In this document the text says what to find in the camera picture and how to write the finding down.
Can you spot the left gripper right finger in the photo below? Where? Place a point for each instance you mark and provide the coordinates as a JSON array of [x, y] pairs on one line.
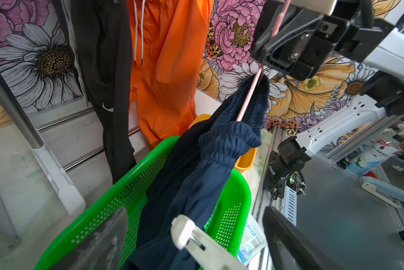
[[279, 231]]

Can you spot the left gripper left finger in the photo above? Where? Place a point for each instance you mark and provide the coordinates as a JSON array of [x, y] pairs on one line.
[[102, 249]]

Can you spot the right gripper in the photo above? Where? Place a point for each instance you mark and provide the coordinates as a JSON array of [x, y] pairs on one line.
[[312, 30]]

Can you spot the pink hanger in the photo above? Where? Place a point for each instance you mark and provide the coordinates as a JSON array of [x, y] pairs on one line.
[[256, 81]]

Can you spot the white clothespin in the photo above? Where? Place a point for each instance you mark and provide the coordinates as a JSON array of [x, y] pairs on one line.
[[206, 252]]

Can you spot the navy blue shorts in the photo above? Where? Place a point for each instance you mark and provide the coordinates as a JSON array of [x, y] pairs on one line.
[[194, 175]]

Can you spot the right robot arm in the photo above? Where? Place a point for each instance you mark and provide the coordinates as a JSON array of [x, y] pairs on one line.
[[381, 97]]

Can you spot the orange shorts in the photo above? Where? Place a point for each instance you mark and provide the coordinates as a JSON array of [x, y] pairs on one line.
[[168, 45]]

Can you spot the black shorts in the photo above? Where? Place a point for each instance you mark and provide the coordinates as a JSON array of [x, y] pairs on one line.
[[104, 48]]

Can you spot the surgical mask packet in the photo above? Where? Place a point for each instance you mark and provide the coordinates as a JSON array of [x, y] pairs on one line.
[[252, 242]]

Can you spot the clothes rack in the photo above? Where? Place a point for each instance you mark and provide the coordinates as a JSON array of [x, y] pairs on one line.
[[57, 175]]

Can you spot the green plastic basket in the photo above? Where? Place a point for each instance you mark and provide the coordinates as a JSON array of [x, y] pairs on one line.
[[225, 226]]

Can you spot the yellow plastic tray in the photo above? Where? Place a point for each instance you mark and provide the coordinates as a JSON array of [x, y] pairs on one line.
[[245, 162]]

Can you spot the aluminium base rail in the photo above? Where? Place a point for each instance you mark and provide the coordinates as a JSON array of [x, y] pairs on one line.
[[349, 225]]

